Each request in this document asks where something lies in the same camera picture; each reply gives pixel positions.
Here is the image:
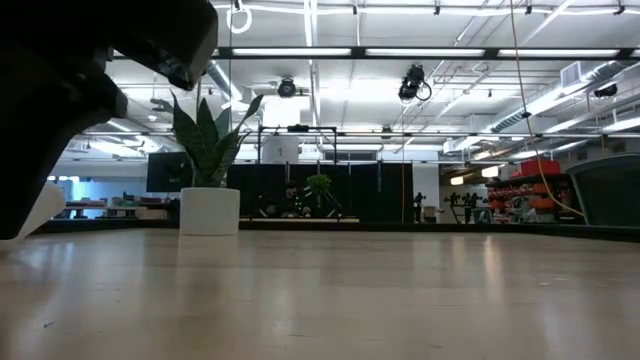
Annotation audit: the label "white cloth bag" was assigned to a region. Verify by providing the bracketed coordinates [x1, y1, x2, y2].
[17, 182, 67, 241]

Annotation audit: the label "black hanging camera device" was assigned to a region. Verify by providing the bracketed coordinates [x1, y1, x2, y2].
[397, 63, 433, 102]

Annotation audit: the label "black partition panels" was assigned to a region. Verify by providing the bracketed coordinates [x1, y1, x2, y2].
[227, 161, 415, 222]

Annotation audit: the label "shelf with red bins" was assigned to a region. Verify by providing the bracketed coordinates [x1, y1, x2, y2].
[487, 158, 576, 224]

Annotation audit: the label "black table border strip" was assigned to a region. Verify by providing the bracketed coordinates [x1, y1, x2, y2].
[34, 217, 640, 244]

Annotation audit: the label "white cable ring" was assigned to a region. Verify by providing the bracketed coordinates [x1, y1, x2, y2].
[225, 0, 254, 35]

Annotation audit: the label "black monitor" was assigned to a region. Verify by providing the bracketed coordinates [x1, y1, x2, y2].
[146, 151, 196, 194]

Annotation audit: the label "round black ceiling camera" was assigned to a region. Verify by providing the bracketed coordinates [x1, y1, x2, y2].
[276, 76, 299, 99]

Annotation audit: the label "dark grey bin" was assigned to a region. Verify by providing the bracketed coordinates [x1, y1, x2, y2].
[567, 153, 640, 227]

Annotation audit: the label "green snake plant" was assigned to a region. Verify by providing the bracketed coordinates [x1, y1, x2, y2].
[169, 91, 265, 189]

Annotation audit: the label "background work table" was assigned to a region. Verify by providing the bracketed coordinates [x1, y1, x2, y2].
[63, 195, 174, 221]

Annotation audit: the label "black overhead frame bar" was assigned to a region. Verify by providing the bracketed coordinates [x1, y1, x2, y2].
[112, 46, 640, 61]

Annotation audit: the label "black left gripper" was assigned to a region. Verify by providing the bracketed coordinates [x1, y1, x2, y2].
[0, 0, 129, 242]

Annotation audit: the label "black metal frame stand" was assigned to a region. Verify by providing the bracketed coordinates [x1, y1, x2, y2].
[256, 123, 339, 221]

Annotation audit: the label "silver ceiling duct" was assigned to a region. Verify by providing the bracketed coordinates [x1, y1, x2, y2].
[197, 58, 245, 104]

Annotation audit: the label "small green potted plant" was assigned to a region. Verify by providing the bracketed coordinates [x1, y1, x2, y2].
[305, 173, 333, 199]

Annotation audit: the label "yellow hanging cable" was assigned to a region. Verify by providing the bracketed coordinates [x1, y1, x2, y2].
[508, 0, 586, 219]

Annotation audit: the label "white plant pot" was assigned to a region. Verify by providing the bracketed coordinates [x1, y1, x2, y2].
[178, 186, 242, 237]

